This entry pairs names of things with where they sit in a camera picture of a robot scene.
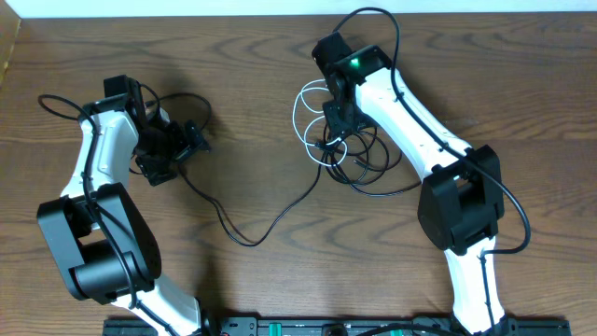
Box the white usb cable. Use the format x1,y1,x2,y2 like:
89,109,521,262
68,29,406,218
291,77,349,168

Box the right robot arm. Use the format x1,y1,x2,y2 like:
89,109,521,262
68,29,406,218
312,32,505,335

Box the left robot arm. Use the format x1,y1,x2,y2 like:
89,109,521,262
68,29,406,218
37,75,221,335

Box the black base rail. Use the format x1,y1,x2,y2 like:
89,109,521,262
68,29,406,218
102,315,573,336

